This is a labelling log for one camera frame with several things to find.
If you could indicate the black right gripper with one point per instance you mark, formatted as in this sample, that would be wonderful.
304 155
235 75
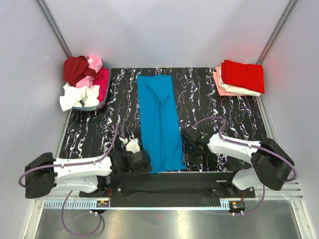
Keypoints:
195 161

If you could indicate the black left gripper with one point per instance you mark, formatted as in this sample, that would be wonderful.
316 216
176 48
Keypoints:
145 169

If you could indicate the blue t shirt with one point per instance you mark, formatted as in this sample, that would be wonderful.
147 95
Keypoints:
159 123

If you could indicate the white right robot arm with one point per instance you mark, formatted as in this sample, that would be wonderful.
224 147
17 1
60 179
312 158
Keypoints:
270 165

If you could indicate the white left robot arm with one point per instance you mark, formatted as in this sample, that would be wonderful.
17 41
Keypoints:
91 177

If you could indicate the folded white t shirt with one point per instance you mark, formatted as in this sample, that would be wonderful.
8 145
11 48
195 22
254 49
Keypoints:
228 90

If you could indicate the grey laundry basket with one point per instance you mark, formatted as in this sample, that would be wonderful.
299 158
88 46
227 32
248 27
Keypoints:
100 105

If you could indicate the white crumpled t shirt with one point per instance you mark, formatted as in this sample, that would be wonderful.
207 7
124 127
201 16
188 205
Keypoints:
84 97

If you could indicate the folded red t shirt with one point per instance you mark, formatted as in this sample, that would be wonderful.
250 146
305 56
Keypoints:
248 76

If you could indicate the magenta t shirt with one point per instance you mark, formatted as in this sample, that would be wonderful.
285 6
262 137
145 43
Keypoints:
102 80

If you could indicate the light pink t shirt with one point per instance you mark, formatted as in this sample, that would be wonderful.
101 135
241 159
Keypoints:
95 63

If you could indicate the dark red t shirt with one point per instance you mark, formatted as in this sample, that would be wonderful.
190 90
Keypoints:
76 69

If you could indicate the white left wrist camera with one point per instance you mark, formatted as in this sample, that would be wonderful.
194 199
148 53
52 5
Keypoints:
133 146

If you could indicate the white slotted cable duct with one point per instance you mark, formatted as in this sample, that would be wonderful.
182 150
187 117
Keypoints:
77 204

